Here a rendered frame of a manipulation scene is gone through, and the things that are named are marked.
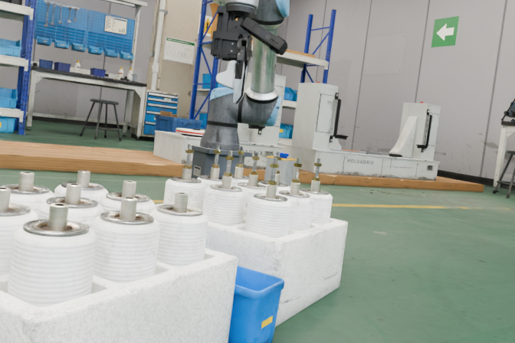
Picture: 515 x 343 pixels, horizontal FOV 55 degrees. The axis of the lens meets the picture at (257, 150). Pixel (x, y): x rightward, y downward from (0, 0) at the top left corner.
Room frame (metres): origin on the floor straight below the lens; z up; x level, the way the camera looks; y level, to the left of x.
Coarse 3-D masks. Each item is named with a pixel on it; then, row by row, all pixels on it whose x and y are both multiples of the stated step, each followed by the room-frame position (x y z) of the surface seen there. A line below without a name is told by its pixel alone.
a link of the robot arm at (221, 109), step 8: (216, 88) 1.82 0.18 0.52; (224, 88) 1.80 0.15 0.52; (216, 96) 1.80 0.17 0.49; (224, 96) 1.79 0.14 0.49; (232, 96) 1.80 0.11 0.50; (216, 104) 1.80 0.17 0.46; (224, 104) 1.79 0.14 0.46; (232, 104) 1.79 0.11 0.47; (240, 104) 1.79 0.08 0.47; (208, 112) 1.83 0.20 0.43; (216, 112) 1.80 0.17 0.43; (224, 112) 1.79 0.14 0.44; (232, 112) 1.79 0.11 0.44; (240, 112) 1.79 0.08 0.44; (208, 120) 1.82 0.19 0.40; (216, 120) 1.79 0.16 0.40; (224, 120) 1.79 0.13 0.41; (232, 120) 1.81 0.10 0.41; (240, 120) 1.81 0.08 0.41
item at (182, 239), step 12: (156, 216) 0.76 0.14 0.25; (168, 216) 0.76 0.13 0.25; (180, 216) 0.76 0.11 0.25; (204, 216) 0.79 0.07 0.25; (168, 228) 0.75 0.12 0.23; (180, 228) 0.75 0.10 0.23; (192, 228) 0.76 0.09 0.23; (204, 228) 0.78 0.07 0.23; (168, 240) 0.75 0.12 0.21; (180, 240) 0.75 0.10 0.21; (192, 240) 0.76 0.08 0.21; (204, 240) 0.79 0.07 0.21; (168, 252) 0.75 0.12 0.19; (180, 252) 0.75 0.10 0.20; (192, 252) 0.76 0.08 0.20; (204, 252) 0.79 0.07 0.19; (180, 264) 0.75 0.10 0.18
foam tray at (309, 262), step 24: (216, 240) 1.04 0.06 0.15; (240, 240) 1.01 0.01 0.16; (264, 240) 0.98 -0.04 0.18; (288, 240) 0.99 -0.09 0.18; (312, 240) 1.10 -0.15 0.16; (336, 240) 1.24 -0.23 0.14; (240, 264) 1.00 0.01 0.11; (264, 264) 0.97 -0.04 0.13; (288, 264) 1.00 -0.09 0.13; (312, 264) 1.11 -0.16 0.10; (336, 264) 1.26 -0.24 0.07; (288, 288) 1.01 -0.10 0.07; (312, 288) 1.13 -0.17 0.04; (336, 288) 1.28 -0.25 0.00; (288, 312) 1.03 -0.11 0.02
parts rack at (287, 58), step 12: (204, 0) 6.73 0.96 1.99; (204, 12) 6.77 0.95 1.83; (216, 12) 6.43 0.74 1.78; (204, 24) 6.75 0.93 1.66; (204, 36) 6.68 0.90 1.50; (216, 60) 6.28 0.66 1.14; (288, 60) 7.56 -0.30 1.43; (300, 60) 6.97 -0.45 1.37; (312, 60) 7.07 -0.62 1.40; (324, 60) 7.20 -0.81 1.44; (216, 72) 6.28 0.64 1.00; (324, 72) 7.24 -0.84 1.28; (204, 84) 6.49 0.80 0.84; (192, 96) 6.74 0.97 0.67; (192, 108) 6.76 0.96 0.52; (288, 108) 7.61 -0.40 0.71
